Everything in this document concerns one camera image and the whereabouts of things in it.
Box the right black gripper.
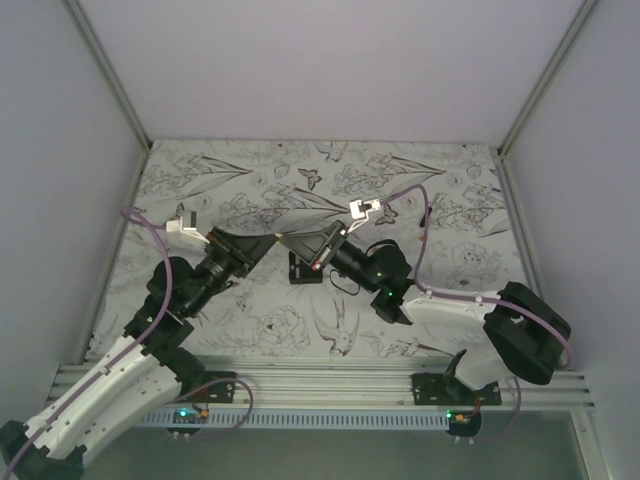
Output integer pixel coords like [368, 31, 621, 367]
[278, 220, 379, 294]

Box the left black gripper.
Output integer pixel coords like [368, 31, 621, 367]
[185, 227, 278, 316]

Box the black fuse box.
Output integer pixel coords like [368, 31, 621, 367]
[288, 252, 324, 285]

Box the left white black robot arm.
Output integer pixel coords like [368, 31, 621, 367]
[1, 228, 277, 479]

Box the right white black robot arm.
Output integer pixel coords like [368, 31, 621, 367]
[278, 221, 572, 405]

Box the floral printed mat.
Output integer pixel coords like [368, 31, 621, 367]
[112, 138, 534, 359]

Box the left green circuit board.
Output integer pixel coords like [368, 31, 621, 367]
[167, 408, 208, 436]

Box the green circuit board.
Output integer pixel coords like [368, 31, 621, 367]
[167, 408, 208, 436]
[446, 410, 482, 438]

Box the right green circuit board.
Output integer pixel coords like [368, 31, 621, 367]
[446, 410, 482, 438]

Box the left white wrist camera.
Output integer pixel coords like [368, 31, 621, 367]
[165, 210, 207, 243]

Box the aluminium rail front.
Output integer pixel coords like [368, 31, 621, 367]
[45, 356, 595, 411]

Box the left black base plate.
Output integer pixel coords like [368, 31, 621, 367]
[165, 371, 238, 404]

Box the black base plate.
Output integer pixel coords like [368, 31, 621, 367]
[410, 372, 502, 407]
[165, 371, 238, 404]

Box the white slotted cable duct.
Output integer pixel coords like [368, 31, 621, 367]
[137, 407, 448, 431]

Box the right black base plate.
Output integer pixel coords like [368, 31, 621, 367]
[410, 372, 502, 407]

